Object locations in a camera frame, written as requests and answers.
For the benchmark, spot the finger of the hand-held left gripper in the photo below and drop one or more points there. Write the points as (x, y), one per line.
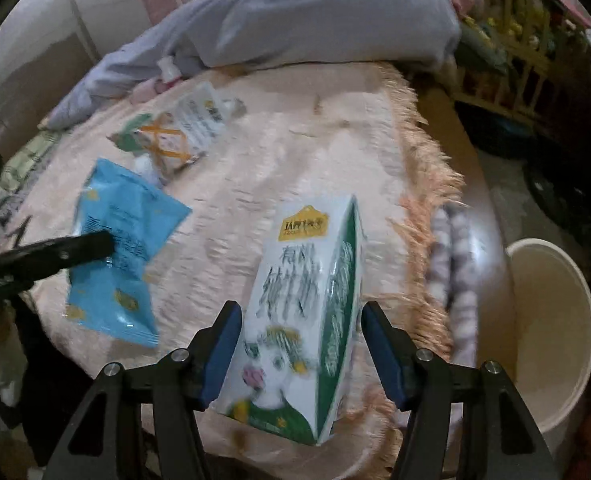
(50, 257)

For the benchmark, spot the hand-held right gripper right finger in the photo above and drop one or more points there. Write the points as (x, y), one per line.
(383, 355)

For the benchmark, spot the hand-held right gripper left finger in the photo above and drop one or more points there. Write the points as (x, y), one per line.
(223, 355)

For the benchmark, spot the white green milk carton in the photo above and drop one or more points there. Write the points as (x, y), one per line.
(285, 310)

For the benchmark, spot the blue snack packet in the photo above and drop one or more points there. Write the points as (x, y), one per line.
(120, 210)

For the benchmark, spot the white plastic bucket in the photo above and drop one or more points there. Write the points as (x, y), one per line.
(550, 335)

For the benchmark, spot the green checked sheet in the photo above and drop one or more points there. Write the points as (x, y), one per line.
(25, 162)

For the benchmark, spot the grey patterned cloth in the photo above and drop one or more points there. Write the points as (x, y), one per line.
(453, 270)

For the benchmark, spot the packet with orange cross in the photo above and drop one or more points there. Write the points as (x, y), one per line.
(170, 147)

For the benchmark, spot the pink cloth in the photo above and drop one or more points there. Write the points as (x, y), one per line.
(148, 91)

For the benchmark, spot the white stand-up pouch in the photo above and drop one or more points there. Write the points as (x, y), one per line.
(200, 115)

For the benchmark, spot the pink fringed bedspread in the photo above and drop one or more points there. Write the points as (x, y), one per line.
(300, 160)

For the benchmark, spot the small white green tube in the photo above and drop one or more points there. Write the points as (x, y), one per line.
(235, 108)

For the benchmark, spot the wooden crib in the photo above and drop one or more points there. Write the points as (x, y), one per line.
(515, 75)

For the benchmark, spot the wooden bed frame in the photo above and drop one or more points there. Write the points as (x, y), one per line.
(475, 195)

